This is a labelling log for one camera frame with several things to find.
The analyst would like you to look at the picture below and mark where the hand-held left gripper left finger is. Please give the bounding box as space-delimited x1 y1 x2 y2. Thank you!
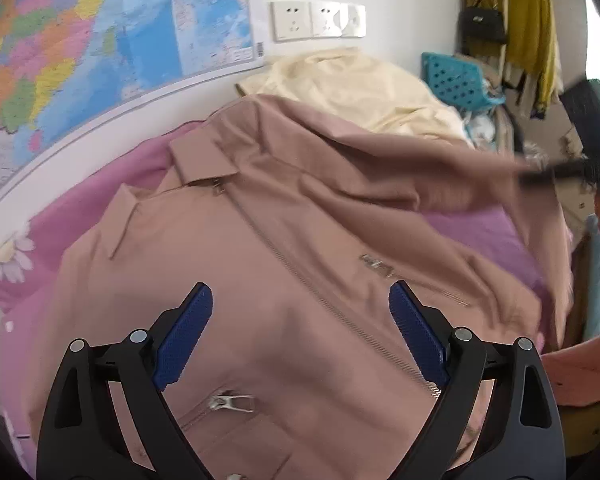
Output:
36 282 226 480

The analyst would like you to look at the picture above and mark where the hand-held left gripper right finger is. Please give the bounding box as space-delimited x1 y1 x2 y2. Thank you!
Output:
388 280 567 480

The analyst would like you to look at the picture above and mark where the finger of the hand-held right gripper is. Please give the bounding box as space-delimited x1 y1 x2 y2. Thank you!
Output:
520 157 588 189

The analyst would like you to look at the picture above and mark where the dusty pink zip jacket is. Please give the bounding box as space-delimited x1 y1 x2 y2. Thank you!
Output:
22 94 576 480

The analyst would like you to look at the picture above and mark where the white crumpled cloth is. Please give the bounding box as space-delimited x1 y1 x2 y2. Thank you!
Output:
467 110 498 147

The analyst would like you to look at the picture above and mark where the white coat rack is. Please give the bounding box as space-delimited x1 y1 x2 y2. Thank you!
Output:
495 0 518 91

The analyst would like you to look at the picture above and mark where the mustard yellow sweater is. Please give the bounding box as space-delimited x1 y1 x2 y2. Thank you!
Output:
466 0 561 113

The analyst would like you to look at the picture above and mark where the teal plastic basket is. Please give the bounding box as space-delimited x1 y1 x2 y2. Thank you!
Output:
420 51 506 111

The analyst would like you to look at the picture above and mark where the black handbag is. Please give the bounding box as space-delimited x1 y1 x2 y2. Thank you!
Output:
459 0 508 46

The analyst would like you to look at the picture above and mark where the pink daisy print bed sheet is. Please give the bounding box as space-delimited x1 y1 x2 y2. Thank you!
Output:
0 122 576 461

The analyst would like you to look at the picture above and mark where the cream yellow garment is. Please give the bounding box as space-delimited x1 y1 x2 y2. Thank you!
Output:
235 47 476 148

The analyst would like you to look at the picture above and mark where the white wall switch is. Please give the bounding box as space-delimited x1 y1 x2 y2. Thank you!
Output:
342 3 367 38

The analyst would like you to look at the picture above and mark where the white wall socket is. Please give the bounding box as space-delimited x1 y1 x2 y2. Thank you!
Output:
271 0 312 42
310 1 348 38

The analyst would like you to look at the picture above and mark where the colourful wall map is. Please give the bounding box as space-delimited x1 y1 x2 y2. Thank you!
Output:
0 0 268 211

